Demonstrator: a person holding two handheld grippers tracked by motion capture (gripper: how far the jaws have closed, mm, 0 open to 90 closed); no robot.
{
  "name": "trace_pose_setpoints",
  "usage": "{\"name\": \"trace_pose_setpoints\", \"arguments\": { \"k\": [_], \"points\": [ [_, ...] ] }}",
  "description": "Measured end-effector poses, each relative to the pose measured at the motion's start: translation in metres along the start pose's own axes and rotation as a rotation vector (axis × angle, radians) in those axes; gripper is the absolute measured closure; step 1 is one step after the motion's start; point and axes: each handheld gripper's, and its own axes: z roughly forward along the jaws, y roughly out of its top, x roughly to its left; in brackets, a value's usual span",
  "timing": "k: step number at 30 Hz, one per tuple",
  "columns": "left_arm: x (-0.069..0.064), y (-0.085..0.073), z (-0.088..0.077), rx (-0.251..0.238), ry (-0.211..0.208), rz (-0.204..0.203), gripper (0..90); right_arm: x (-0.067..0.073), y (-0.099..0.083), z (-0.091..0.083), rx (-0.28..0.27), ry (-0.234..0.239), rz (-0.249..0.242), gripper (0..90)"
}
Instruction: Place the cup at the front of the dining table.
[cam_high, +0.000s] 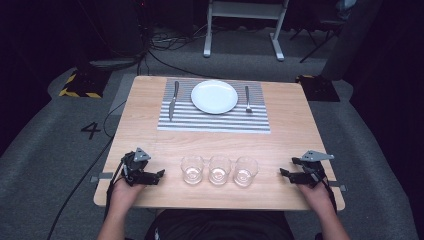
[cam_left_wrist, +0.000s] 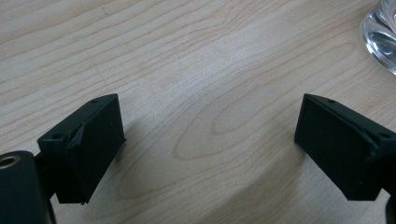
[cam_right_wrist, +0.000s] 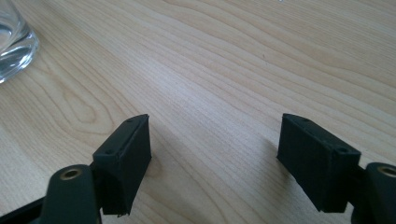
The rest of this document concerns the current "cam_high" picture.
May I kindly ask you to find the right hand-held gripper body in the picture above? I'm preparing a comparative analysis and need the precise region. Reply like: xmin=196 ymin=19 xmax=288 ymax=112
xmin=291 ymin=149 xmax=336 ymax=186

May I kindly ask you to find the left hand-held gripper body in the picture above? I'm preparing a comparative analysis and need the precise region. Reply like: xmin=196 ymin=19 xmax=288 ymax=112
xmin=120 ymin=147 xmax=152 ymax=187

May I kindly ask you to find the person's left hand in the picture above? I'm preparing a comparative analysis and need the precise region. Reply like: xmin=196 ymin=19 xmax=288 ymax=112
xmin=109 ymin=177 xmax=148 ymax=215

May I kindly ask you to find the person's right hand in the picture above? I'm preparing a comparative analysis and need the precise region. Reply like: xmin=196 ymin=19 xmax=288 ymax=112
xmin=295 ymin=181 xmax=335 ymax=218

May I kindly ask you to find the grey tape strip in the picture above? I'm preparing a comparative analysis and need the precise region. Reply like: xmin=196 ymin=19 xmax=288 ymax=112
xmin=327 ymin=180 xmax=348 ymax=193
xmin=90 ymin=171 xmax=115 ymax=184

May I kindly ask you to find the clear drinking glass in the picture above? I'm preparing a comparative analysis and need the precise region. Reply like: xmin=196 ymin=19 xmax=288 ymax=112
xmin=208 ymin=155 xmax=233 ymax=186
xmin=180 ymin=155 xmax=205 ymax=185
xmin=232 ymin=156 xmax=259 ymax=188

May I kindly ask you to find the silver table knife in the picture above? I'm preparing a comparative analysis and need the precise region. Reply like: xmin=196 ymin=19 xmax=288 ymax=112
xmin=168 ymin=80 xmax=181 ymax=122

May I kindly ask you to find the grey striped placemat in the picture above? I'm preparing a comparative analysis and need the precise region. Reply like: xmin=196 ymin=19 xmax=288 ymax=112
xmin=156 ymin=78 xmax=272 ymax=135

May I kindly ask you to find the silver fork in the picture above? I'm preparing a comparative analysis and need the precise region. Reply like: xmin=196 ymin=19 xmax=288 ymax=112
xmin=244 ymin=85 xmax=253 ymax=114

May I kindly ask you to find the person's dark clothing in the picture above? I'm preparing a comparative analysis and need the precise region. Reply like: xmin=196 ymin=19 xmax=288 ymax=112
xmin=144 ymin=209 xmax=296 ymax=240

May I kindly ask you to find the black yellow striped base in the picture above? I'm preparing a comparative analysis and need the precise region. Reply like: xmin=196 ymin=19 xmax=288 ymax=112
xmin=58 ymin=67 xmax=112 ymax=100

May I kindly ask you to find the white round plate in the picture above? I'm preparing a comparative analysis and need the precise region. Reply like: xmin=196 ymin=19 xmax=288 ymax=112
xmin=190 ymin=79 xmax=239 ymax=115

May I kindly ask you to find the black tripod stand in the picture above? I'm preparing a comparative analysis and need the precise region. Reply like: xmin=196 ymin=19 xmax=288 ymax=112
xmin=289 ymin=0 xmax=351 ymax=64

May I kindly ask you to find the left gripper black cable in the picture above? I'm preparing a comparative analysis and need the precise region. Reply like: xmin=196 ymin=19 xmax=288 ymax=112
xmin=104 ymin=159 xmax=127 ymax=219

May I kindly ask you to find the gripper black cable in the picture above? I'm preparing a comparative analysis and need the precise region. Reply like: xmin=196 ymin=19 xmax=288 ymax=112
xmin=319 ymin=178 xmax=338 ymax=214
xmin=104 ymin=159 xmax=127 ymax=219

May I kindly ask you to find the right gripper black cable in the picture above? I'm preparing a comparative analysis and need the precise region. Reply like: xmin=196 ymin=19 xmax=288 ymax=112
xmin=319 ymin=178 xmax=338 ymax=214

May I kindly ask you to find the black floor cable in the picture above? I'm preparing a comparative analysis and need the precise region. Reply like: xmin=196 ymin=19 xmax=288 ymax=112
xmin=45 ymin=99 xmax=128 ymax=240

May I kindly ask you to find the black floor base plate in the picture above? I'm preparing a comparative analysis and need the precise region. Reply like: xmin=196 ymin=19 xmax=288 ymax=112
xmin=295 ymin=74 xmax=341 ymax=103

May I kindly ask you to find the bundle of black cables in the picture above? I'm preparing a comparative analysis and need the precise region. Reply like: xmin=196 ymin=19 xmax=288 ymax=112
xmin=136 ymin=23 xmax=209 ymax=78

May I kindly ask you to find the white metal stand frame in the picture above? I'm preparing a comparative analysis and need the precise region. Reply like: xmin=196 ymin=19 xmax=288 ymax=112
xmin=202 ymin=0 xmax=291 ymax=62

